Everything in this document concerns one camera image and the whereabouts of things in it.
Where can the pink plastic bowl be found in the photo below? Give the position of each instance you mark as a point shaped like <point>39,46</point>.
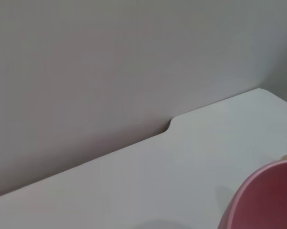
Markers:
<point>267,200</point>

